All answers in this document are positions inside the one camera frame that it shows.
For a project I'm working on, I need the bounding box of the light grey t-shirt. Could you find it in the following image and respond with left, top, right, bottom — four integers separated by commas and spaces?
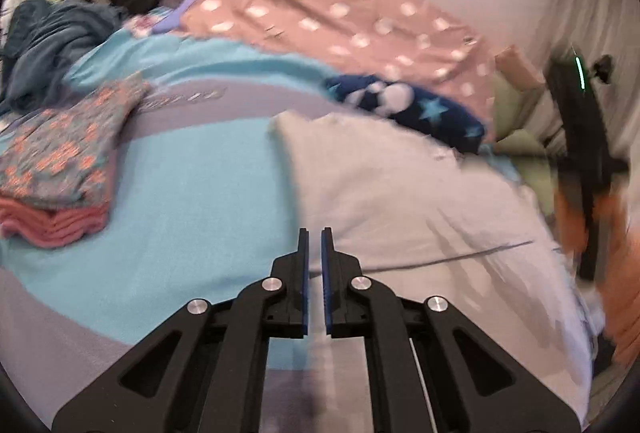
270, 112, 592, 418

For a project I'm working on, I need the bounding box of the person's right hand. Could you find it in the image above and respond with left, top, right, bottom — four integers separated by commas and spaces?
554, 190, 640, 366

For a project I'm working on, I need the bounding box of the near green pillow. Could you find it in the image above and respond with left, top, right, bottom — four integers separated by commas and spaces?
494, 129, 555, 219

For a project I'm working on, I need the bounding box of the green pillow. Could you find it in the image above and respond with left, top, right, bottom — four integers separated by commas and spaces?
494, 129, 555, 219
491, 72, 538, 141

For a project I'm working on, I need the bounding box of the black floor lamp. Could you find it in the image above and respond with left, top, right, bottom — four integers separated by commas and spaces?
591, 54, 614, 84

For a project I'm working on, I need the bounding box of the far green pillow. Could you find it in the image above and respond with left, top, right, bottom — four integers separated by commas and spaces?
491, 72, 538, 141

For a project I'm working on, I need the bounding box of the beige pillow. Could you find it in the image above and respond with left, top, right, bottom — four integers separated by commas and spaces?
495, 45, 546, 92

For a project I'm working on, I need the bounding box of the navy star paw blanket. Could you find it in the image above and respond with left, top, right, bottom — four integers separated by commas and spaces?
324, 75, 487, 154

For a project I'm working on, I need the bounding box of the grey curtain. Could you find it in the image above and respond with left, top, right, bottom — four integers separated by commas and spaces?
532, 0, 639, 153

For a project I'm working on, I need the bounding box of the blue grey bed cover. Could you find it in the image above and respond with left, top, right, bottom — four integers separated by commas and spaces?
1, 77, 370, 422

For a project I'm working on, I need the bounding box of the floral folded garment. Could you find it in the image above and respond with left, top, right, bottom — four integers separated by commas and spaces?
1, 75, 151, 210

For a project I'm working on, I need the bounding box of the pink polka dot sheet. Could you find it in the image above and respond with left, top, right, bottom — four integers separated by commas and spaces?
179, 0, 494, 126

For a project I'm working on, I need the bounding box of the dark blue fleece blanket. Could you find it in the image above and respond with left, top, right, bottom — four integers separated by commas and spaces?
1, 0, 128, 115

